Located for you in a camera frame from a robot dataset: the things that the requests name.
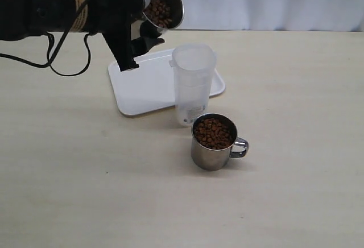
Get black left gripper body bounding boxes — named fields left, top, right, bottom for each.
left=86, top=0, right=144, bottom=72

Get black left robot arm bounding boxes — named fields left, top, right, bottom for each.
left=1, top=0, right=149, bottom=72

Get clear plastic tall container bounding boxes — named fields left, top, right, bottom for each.
left=169, top=43, right=217, bottom=126

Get white plastic tray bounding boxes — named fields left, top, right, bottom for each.
left=108, top=49, right=226, bottom=117

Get right steel mug with kibble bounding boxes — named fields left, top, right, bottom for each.
left=191, top=113, right=250, bottom=171

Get white curtain backdrop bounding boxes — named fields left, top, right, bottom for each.
left=181, top=0, right=363, bottom=32

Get black cable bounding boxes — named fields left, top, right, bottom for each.
left=0, top=0, right=106, bottom=77

